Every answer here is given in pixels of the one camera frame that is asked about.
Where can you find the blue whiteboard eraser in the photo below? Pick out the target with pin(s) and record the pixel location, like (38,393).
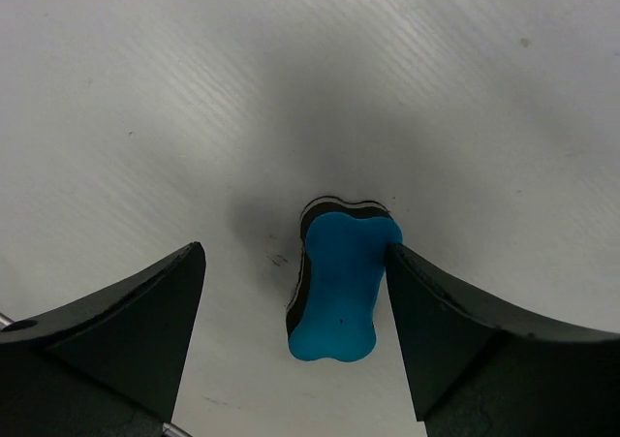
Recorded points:
(342,264)

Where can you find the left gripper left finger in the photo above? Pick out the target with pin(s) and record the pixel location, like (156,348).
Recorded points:
(108,364)

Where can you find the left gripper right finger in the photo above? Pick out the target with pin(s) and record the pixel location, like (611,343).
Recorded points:
(477,365)

